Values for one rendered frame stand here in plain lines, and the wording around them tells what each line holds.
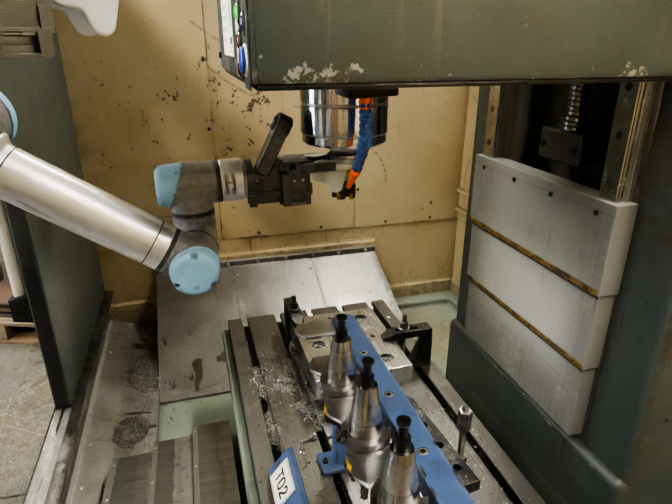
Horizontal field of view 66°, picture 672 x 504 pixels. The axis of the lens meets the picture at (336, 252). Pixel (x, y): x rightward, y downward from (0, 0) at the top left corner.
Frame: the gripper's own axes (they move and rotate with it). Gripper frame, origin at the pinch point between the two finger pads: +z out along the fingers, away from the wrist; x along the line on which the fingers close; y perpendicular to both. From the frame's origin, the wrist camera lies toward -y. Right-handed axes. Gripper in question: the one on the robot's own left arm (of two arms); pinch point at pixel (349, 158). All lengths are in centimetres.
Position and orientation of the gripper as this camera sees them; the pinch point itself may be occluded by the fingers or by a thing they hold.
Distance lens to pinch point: 99.6
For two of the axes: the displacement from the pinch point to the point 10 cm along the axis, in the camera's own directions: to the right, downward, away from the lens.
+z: 9.6, -1.3, 2.5
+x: 2.8, 3.6, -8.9
